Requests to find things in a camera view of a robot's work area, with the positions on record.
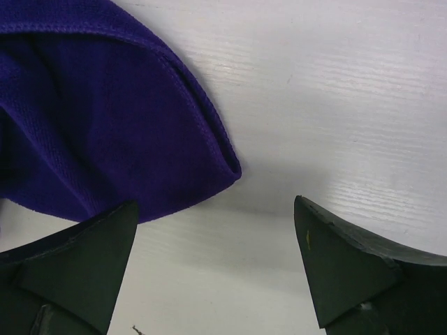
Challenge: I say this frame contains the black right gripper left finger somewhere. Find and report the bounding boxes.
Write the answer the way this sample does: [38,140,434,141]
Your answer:
[1,202,138,334]

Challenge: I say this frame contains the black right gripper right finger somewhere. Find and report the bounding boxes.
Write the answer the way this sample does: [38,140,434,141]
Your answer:
[294,196,446,334]

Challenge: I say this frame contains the purple towel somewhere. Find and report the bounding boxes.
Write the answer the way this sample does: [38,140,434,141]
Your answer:
[1,1,242,222]

